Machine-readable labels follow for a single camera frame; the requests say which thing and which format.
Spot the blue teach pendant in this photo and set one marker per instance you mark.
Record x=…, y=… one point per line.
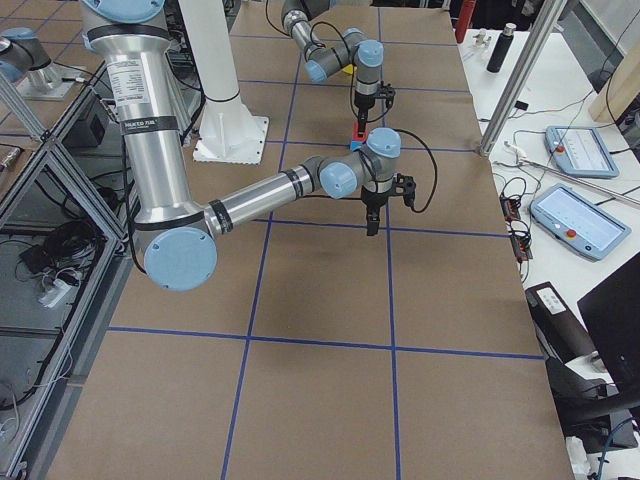
x=580, y=152
x=578, y=223

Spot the red cylinder bottle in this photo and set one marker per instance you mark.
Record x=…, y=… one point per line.
x=464, y=19

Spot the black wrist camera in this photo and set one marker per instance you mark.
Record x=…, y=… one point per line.
x=386, y=94
x=405, y=186

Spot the far blue teach pendant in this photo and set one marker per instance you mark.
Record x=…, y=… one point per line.
x=580, y=152

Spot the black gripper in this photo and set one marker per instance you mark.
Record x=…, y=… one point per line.
x=363, y=104
x=373, y=202

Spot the black computer monitor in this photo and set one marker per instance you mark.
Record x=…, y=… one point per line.
x=611, y=315

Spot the black orange electronics board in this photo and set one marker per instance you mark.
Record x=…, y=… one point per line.
x=518, y=230

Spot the near blue teach pendant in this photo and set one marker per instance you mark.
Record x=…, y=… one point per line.
x=578, y=223

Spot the red foam cube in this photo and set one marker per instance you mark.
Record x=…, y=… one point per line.
x=359, y=134

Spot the yellow foam cube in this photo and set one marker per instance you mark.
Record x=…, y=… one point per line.
x=349, y=70

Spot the black desk device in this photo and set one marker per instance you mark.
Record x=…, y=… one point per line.
x=560, y=329

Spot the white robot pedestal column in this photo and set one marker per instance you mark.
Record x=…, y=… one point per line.
x=228, y=132

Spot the aluminium frame post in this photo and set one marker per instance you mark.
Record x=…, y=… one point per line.
x=536, y=40

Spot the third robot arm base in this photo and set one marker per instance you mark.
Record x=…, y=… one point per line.
x=27, y=65

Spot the small black square puck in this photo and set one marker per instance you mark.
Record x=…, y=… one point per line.
x=521, y=105

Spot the blue foam cube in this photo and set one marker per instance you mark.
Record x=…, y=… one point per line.
x=356, y=144

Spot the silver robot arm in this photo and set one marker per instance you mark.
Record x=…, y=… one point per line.
x=353, y=48
x=178, y=234

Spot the black water bottle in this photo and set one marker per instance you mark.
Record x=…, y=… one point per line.
x=501, y=48

